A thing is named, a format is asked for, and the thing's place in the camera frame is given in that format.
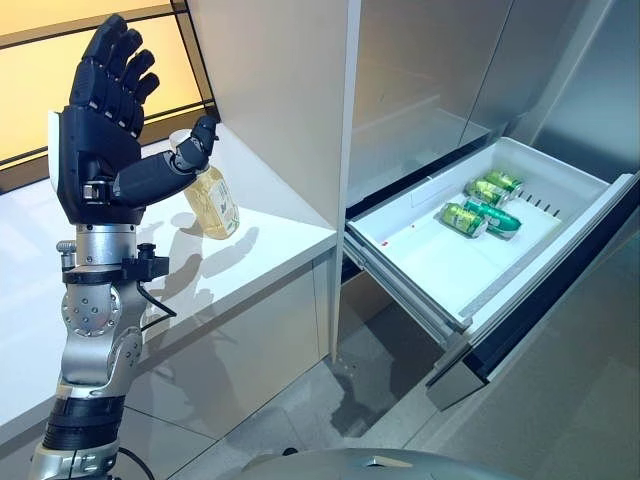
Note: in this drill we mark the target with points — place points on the grey robot torso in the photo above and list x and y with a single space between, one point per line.
380 465

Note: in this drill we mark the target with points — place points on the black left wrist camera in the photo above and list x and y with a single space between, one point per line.
150 265

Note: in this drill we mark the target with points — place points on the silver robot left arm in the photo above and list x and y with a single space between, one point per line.
90 320

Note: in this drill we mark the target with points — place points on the lime green drink can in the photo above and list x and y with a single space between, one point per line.
505 181
462 217
485 190

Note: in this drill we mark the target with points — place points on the yellow tea bottle white cap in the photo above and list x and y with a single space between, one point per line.
215 205

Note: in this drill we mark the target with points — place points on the white fridge drawer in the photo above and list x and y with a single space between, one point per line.
430 260

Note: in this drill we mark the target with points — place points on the white tall side panel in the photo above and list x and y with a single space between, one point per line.
280 100

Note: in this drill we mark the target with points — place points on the amber backlit wall panel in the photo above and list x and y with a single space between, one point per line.
60 100

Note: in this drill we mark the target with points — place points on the stainless steel fridge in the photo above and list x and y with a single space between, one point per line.
415 75

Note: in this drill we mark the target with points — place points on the green bottle lying in drawer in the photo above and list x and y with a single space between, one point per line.
497 220

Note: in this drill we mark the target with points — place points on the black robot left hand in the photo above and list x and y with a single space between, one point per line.
95 145

